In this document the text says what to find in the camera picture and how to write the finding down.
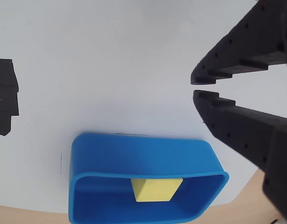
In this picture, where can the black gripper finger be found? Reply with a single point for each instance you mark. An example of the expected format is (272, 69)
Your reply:
(253, 44)
(251, 130)

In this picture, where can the black tape patch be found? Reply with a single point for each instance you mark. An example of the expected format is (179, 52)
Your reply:
(4, 93)

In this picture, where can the white rectangular board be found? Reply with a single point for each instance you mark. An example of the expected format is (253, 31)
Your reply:
(110, 70)

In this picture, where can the blue rectangular bin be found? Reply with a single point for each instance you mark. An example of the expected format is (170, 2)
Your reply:
(134, 156)

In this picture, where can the yellow cube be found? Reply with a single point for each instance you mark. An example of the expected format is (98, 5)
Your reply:
(157, 190)

